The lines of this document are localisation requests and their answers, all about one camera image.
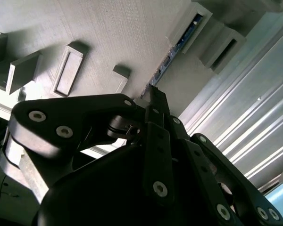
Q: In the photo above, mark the blue RAM stick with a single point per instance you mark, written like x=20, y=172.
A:
x=166, y=62

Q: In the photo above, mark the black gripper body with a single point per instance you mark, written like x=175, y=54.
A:
x=103, y=193

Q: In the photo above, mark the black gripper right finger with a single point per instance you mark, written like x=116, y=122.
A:
x=226, y=183

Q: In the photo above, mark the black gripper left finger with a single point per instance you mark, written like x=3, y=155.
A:
x=61, y=117

